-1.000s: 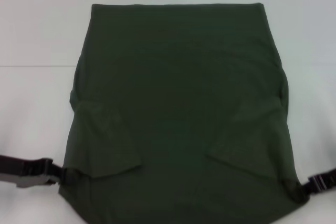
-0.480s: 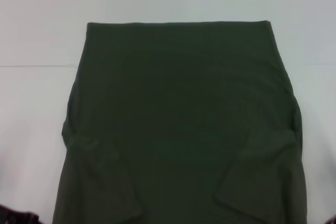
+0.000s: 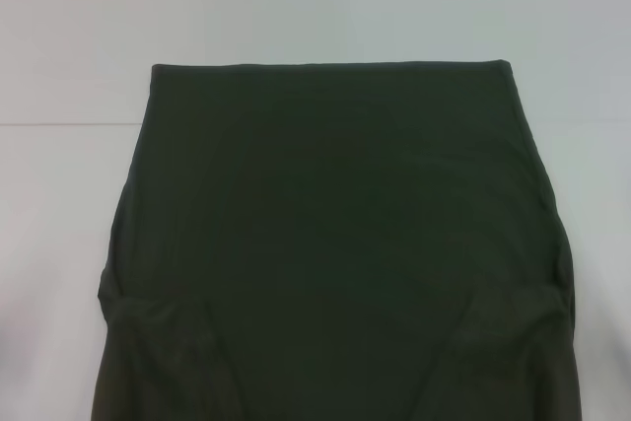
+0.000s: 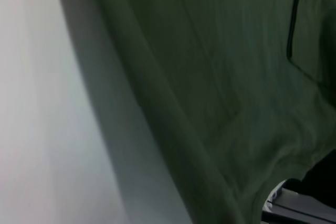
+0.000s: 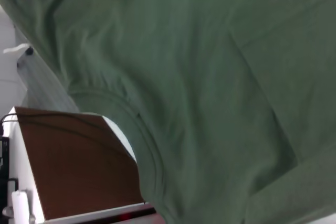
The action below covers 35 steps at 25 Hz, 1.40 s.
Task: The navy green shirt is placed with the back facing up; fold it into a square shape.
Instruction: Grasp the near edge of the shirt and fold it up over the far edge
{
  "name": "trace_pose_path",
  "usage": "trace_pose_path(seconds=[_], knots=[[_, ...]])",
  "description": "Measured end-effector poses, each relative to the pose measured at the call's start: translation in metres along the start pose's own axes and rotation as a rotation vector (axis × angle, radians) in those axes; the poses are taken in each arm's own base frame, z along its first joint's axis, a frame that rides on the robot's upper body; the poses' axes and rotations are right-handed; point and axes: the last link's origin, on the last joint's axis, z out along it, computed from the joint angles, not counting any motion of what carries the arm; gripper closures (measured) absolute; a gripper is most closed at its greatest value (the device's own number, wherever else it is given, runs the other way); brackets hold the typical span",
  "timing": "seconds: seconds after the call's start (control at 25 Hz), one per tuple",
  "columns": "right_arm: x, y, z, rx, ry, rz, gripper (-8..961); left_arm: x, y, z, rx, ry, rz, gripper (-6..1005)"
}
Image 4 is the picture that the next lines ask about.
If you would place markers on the dark green shirt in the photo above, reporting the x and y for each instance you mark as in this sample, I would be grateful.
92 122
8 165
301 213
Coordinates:
210 90

